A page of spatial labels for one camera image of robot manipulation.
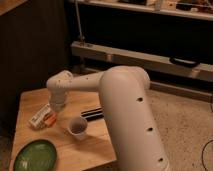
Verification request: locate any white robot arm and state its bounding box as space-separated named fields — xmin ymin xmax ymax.
xmin=46 ymin=66 xmax=171 ymax=171

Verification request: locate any black handle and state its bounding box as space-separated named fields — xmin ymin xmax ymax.
xmin=169 ymin=58 xmax=200 ymax=68

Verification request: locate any cluttered shelf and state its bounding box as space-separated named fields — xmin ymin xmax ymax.
xmin=68 ymin=0 xmax=213 ymax=21

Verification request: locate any black rectangular case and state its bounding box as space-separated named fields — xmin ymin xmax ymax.
xmin=81 ymin=108 xmax=103 ymax=121

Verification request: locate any clear plastic cup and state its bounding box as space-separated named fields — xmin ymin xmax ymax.
xmin=67 ymin=116 xmax=88 ymax=140

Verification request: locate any white toothpaste tube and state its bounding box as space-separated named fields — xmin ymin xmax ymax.
xmin=29 ymin=104 xmax=54 ymax=130

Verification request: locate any black cable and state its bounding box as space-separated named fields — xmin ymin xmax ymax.
xmin=201 ymin=138 xmax=213 ymax=171

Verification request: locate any grey metal beam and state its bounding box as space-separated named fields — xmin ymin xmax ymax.
xmin=71 ymin=41 xmax=213 ymax=82

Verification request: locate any metal pole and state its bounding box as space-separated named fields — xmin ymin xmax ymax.
xmin=74 ymin=0 xmax=84 ymax=43

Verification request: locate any wooden table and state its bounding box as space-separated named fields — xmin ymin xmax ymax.
xmin=9 ymin=89 xmax=115 ymax=171

